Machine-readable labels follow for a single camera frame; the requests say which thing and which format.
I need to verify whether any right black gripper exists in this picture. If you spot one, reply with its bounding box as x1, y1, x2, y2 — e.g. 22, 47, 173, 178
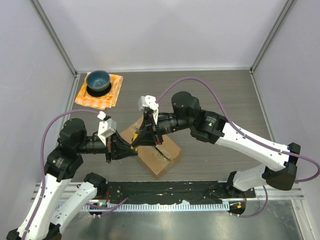
131, 112, 193, 147

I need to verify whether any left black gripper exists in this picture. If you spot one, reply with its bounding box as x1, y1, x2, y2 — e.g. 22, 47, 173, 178
77, 127, 139, 162

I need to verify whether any brown cardboard express box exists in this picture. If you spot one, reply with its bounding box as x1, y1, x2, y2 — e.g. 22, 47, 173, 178
120, 117, 183, 179

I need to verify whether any yellow utility knife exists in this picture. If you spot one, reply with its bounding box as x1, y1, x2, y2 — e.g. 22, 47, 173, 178
131, 133, 139, 152

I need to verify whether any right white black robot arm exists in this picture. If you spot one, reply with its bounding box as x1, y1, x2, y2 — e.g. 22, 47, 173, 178
132, 91, 301, 198

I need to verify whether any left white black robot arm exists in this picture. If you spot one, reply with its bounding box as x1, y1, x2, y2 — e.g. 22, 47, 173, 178
6, 118, 138, 240

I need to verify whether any orange checkered cloth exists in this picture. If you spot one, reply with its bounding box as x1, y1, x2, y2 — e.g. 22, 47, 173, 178
74, 72, 124, 110

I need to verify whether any black round coaster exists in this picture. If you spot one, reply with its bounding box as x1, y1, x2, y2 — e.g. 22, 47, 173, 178
86, 83, 112, 97

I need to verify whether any blue ceramic bowl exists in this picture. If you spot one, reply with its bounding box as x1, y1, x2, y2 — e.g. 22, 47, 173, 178
85, 70, 111, 92

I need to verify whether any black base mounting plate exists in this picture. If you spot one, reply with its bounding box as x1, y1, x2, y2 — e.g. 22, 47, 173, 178
95, 180, 256, 205

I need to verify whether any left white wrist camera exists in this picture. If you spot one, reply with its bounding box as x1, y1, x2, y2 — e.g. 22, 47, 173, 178
97, 111, 117, 146

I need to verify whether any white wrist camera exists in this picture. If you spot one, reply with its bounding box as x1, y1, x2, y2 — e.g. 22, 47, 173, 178
138, 95, 159, 124
97, 111, 117, 146

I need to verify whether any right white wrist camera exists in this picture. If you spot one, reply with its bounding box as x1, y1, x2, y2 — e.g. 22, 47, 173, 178
138, 95, 159, 124

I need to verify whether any white slotted cable duct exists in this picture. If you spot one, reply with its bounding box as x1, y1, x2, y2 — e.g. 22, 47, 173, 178
79, 201, 230, 212

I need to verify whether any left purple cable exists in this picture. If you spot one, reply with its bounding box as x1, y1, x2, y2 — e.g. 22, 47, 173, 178
23, 109, 128, 240

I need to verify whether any purple cable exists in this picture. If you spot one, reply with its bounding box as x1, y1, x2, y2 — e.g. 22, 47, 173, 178
23, 109, 128, 240
157, 76, 320, 218

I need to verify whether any aluminium frame rail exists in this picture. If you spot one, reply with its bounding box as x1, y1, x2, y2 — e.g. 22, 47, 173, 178
31, 181, 306, 201

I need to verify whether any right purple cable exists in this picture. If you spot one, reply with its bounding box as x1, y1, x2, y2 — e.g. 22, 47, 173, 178
157, 76, 320, 218

